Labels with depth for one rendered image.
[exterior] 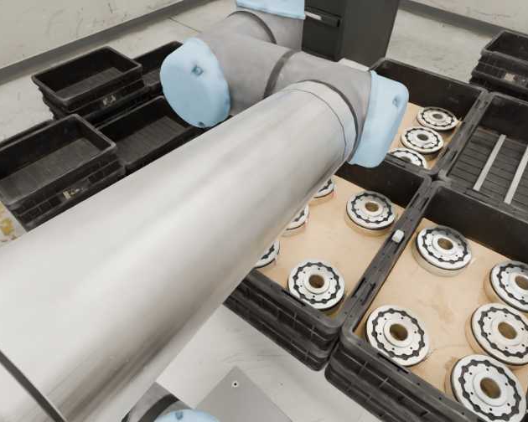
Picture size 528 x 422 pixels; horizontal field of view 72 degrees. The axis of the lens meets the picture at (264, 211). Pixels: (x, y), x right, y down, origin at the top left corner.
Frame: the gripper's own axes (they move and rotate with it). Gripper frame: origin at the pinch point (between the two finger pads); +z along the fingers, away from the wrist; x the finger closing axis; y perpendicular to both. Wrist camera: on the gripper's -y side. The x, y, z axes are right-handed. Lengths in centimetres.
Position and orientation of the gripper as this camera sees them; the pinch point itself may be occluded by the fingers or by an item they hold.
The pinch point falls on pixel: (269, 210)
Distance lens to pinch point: 63.6
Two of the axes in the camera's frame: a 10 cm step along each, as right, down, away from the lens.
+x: -9.9, 1.1, -0.9
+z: 0.0, 6.4, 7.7
